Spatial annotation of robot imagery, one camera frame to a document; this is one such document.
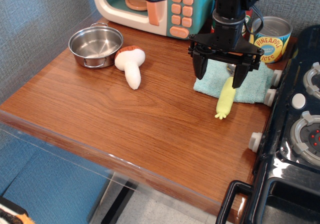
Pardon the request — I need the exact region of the tomato sauce can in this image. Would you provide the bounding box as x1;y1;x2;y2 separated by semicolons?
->
210;9;253;37

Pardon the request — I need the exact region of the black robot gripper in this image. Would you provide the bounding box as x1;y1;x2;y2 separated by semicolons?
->
188;15;264;89

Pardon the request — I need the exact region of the pineapple slices can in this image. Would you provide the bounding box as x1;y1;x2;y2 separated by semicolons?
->
249;16;293;63

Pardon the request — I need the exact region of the spoon with yellow-green handle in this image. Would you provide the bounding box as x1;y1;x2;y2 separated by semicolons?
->
214;63;236;120

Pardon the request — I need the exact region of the upper white stove knob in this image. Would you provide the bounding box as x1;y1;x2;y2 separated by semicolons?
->
270;69;283;87

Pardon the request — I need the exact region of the lower white stove knob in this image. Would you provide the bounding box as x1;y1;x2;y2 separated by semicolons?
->
248;132;263;153

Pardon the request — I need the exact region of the white stove knob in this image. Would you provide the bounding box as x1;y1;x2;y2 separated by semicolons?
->
248;132;263;153
270;69;283;87
263;89;277;107

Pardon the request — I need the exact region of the white plush mushroom toy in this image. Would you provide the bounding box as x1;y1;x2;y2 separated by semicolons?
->
114;45;146;90

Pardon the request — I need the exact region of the light blue towel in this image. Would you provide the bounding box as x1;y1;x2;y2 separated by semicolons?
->
193;59;274;104

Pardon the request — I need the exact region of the black toy stove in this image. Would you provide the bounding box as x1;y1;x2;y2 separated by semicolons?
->
216;25;320;224

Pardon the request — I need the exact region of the middle white stove knob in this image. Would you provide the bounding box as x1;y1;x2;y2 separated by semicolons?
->
263;89;277;107

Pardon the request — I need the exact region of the orange fuzzy object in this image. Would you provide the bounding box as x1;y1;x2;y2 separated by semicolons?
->
11;214;35;224

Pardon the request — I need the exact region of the teal toy microwave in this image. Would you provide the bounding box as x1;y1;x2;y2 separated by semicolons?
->
94;0;214;39

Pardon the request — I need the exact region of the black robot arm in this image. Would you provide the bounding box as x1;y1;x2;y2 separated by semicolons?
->
188;0;264;88

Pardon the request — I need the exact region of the small steel pot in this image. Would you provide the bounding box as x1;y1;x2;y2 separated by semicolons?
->
68;23;124;69

